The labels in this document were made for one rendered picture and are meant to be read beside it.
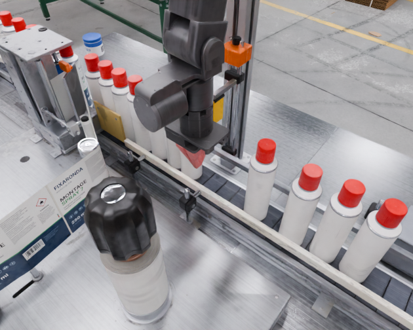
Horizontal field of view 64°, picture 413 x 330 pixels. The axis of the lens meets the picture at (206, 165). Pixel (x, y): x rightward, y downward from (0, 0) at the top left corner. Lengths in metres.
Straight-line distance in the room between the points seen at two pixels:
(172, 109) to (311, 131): 0.64
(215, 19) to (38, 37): 0.50
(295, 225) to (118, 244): 0.35
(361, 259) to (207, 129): 0.34
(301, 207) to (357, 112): 2.14
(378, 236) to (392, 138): 2.00
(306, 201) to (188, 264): 0.26
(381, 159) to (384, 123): 1.65
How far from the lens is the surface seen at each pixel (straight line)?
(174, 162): 0.80
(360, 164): 0.99
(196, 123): 0.54
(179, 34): 0.48
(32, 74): 0.86
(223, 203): 0.71
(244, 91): 0.77
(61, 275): 0.72
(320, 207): 0.68
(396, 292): 0.73
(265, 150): 0.58
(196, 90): 0.50
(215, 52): 0.46
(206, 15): 0.46
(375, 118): 2.69
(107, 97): 0.87
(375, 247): 0.60
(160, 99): 0.47
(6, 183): 0.92
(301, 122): 1.08
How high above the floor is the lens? 1.48
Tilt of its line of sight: 46 degrees down
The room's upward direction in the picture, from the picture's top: straight up
